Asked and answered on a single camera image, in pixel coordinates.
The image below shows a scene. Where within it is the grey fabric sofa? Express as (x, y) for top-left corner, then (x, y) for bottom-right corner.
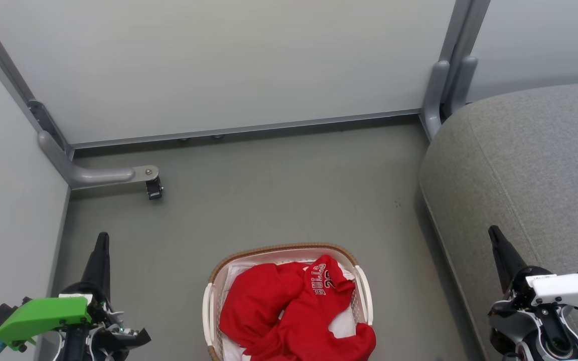
(418, 80), (578, 361)

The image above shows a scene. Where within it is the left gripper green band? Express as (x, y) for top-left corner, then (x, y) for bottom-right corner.
(0, 232), (152, 351)

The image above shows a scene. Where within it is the grey rounded partition foot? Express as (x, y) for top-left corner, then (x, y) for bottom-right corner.
(444, 55), (479, 119)
(420, 60), (451, 141)

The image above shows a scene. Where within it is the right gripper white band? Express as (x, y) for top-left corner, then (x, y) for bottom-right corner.
(488, 225), (578, 322)

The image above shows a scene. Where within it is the grey double partition post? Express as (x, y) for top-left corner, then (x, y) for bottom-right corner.
(437, 0), (491, 66)

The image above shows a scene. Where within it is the grey partition floor rail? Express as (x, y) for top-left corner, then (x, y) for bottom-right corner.
(70, 109), (423, 150)

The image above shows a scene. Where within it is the red Bulls jersey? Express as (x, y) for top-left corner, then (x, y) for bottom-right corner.
(249, 255), (377, 361)

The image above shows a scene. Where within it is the grey slanted partition post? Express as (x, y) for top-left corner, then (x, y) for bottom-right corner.
(0, 0), (75, 162)

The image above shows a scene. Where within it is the white wicker-rimmed laundry basket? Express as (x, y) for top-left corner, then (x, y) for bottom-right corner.
(202, 243), (374, 361)

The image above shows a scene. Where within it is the grey partition foot with plate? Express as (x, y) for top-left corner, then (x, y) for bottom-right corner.
(38, 130), (161, 191)

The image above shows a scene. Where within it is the white basket liner cloth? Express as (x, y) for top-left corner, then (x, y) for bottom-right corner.
(220, 258), (366, 361)

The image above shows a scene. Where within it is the black caster wheel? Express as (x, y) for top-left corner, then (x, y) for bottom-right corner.
(146, 176), (165, 201)

